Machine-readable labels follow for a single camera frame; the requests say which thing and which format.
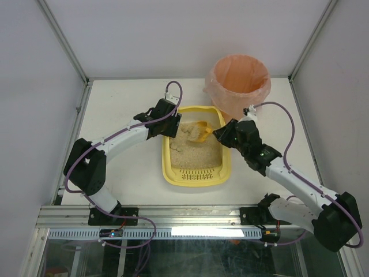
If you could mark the yellow litter box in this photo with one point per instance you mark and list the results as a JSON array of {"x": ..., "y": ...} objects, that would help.
[{"x": 202, "y": 177}]

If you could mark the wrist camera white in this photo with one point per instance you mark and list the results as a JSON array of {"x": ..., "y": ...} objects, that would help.
[
  {"x": 172, "y": 98},
  {"x": 250, "y": 114}
]

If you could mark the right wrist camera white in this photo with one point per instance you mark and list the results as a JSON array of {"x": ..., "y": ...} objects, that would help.
[{"x": 250, "y": 114}]

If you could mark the litter clump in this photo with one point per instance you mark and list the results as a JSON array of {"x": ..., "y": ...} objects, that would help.
[{"x": 175, "y": 147}]

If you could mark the aluminium mounting rail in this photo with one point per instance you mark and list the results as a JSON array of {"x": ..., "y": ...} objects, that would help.
[{"x": 162, "y": 215}]

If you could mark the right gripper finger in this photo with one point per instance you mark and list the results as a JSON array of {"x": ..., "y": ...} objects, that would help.
[
  {"x": 225, "y": 141},
  {"x": 224, "y": 131}
]

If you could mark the yellow litter scoop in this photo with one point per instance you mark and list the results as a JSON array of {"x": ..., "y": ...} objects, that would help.
[{"x": 200, "y": 132}]

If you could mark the cat litter sand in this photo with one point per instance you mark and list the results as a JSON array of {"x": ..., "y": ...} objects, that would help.
[{"x": 195, "y": 155}]

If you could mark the orange lined trash bin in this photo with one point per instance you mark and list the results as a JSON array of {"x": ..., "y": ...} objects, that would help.
[{"x": 236, "y": 82}]

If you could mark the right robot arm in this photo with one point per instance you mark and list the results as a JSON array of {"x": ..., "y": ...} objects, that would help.
[{"x": 332, "y": 218}]

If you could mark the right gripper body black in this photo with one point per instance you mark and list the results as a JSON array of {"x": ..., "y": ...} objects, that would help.
[{"x": 225, "y": 134}]

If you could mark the white slotted cable duct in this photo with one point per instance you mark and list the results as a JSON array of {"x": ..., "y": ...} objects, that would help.
[{"x": 160, "y": 233}]

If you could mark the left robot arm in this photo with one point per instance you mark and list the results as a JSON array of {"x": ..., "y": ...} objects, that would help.
[{"x": 87, "y": 161}]

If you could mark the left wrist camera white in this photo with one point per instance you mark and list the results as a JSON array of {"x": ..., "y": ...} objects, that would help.
[{"x": 172, "y": 98}]

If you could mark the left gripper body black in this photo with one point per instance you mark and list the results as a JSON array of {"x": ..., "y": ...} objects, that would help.
[{"x": 173, "y": 125}]

